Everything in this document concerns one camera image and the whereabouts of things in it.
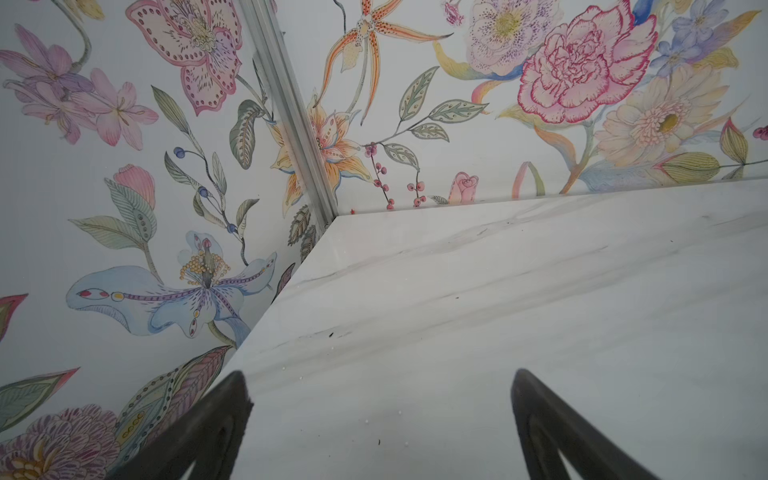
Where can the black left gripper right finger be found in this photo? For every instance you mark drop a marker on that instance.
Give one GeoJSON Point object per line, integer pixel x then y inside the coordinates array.
{"type": "Point", "coordinates": [552, 433]}

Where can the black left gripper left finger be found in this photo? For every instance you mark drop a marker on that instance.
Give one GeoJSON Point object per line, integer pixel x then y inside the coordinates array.
{"type": "Point", "coordinates": [203, 444]}

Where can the aluminium corner post left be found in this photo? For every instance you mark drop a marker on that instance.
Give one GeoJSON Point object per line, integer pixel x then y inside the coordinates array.
{"type": "Point", "coordinates": [273, 60]}

